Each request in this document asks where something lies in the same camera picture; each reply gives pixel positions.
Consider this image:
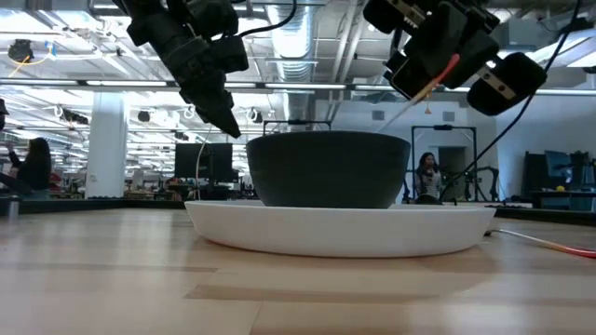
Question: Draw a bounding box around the dark desk with monitors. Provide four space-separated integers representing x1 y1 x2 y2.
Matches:
523 148 596 211

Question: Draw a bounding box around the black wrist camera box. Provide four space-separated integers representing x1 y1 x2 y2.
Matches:
211 35 251 74

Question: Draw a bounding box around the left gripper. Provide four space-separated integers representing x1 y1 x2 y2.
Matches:
157 34 243 140

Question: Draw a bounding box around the silver ventilation duct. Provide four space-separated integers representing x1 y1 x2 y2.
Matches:
267 0 323 123

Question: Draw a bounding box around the long ceiling light strip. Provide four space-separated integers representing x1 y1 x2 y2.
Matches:
0 78 349 90

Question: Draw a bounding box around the white building column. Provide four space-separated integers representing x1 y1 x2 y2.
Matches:
85 91 130 200

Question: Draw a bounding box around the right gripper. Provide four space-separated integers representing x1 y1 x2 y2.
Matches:
362 0 549 116

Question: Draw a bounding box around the white hanging cable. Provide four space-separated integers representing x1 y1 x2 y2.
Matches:
194 127 210 201

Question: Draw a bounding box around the person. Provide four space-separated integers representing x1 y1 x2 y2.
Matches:
0 137 53 200
413 152 443 201

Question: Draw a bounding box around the black table edge frame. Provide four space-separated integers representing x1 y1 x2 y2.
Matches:
0 197 596 228

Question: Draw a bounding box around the dark grey bowl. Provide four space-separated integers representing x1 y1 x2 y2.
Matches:
245 130 412 209

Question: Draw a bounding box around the black monitor on stand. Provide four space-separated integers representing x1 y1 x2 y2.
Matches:
174 142 234 182

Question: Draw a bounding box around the white round plate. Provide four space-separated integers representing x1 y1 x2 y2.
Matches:
184 199 497 259

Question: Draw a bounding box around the black tubular frame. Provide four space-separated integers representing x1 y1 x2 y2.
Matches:
410 124 479 204
263 119 332 137

